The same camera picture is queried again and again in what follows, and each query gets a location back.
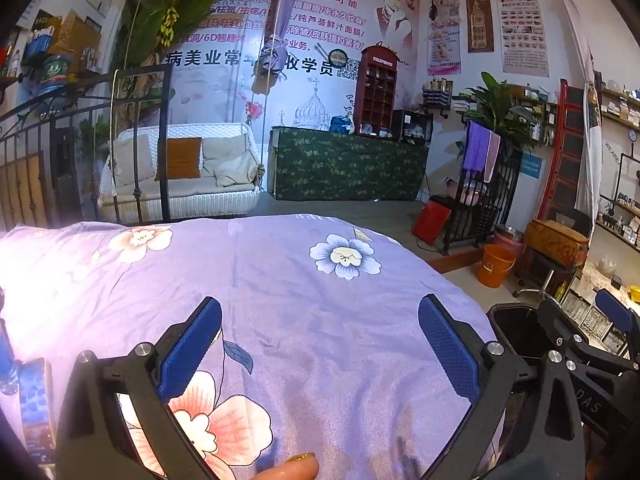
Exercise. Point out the banana plant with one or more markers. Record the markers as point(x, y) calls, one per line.
point(175, 0)

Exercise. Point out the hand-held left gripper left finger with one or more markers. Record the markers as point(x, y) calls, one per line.
point(192, 345)

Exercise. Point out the wall shelf with bottles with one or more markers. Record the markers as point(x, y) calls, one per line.
point(622, 170)

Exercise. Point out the black iron bed frame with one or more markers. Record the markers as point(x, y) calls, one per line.
point(75, 105)

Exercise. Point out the orange cushion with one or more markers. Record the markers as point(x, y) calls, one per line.
point(180, 157)

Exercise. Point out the white wicker swing sofa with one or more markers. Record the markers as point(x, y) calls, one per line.
point(200, 200)

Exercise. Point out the black wall organizer shelf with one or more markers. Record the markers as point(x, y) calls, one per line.
point(437, 97)

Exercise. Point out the green paint bucket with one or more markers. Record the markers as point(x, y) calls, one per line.
point(56, 70)

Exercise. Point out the blue water bottle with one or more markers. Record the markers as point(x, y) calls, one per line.
point(9, 360)

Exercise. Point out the brown wicker chest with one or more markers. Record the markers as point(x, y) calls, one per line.
point(555, 242)

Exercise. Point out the green potted plant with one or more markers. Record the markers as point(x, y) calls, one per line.
point(495, 105)

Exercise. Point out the blue bag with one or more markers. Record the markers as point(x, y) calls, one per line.
point(342, 125)

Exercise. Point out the purple towel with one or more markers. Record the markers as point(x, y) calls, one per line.
point(477, 150)

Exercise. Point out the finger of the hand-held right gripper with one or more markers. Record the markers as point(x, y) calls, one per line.
point(614, 310)
point(560, 330)

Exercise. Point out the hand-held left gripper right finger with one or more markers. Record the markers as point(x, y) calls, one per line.
point(447, 345)

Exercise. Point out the black swivel stool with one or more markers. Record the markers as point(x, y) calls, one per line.
point(547, 275)

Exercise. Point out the beige pillow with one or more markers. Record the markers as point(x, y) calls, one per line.
point(132, 157)

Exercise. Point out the red ladder shelf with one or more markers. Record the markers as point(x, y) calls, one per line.
point(565, 150)

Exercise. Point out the pink wall poster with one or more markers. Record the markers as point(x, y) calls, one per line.
point(444, 30)

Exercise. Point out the red telephone booth cabinet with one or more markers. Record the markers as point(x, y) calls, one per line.
point(376, 90)

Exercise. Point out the cardboard box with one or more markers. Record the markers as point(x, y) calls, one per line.
point(75, 32)

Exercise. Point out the black metal rack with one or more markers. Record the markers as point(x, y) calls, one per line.
point(480, 210)

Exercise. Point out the red bag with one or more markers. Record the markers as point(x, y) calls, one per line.
point(431, 222)

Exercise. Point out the brown tower wall poster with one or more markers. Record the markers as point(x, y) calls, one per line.
point(480, 17)

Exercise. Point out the blue wall sign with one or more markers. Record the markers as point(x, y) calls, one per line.
point(531, 167)

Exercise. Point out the white standing banner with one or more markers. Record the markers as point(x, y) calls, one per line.
point(590, 150)

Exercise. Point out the black trash bin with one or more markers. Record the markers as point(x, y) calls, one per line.
point(515, 330)

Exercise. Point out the beige cushion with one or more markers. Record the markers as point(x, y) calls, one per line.
point(230, 162)

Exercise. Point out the orange bucket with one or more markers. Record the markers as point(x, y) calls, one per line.
point(495, 267)

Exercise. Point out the large wall banner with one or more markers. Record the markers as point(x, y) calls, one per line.
point(325, 15)

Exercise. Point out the green patterned counter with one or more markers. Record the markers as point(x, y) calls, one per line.
point(350, 170)

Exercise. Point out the purple floral blanket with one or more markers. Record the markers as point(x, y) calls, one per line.
point(325, 320)

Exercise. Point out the person's left hand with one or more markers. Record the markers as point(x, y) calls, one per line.
point(295, 470)

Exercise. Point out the eyebrow chart wall poster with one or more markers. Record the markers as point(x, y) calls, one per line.
point(522, 25)

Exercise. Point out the hanging purple flower decoration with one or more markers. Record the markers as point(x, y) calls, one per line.
point(272, 60)

